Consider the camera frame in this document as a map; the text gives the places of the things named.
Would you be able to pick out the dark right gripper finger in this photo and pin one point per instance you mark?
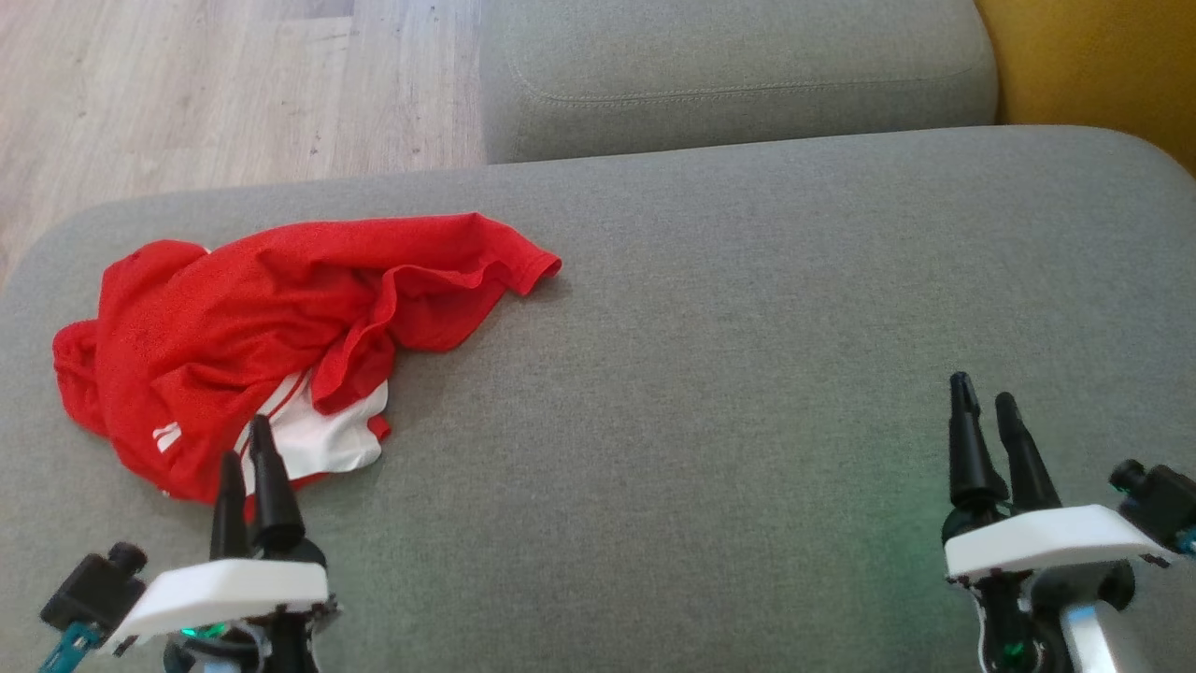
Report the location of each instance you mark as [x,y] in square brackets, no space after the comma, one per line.
[1028,472]
[972,458]

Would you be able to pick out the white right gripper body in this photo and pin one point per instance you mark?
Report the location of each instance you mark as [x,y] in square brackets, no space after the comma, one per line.
[1046,542]

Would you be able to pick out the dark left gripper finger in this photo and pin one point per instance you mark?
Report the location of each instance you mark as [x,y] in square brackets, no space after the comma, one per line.
[230,514]
[273,505]

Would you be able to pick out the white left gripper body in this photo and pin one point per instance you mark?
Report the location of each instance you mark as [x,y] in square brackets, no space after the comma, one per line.
[224,594]

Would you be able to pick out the red garment with white stripe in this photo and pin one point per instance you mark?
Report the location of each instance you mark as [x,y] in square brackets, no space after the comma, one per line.
[140,374]

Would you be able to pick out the red jersey shirt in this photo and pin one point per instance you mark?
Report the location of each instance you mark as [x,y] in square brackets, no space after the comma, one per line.
[420,262]

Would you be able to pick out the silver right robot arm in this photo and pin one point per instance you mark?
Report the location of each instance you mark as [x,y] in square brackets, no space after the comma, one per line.
[1089,645]

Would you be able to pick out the grey sofa seat cushion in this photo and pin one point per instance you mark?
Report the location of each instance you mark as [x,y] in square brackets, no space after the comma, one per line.
[701,374]

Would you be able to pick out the yellow upholstered cushion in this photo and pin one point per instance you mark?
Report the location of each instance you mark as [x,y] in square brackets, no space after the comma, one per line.
[1103,65]

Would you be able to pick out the grey sofa back cushion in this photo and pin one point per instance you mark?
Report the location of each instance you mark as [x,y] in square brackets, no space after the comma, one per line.
[729,75]

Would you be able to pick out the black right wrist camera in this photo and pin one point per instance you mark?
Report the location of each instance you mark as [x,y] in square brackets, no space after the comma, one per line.
[1163,505]

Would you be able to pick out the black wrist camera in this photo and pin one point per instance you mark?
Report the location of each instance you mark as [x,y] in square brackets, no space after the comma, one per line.
[89,589]
[1163,505]

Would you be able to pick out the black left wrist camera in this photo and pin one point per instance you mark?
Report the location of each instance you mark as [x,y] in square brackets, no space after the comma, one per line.
[89,589]

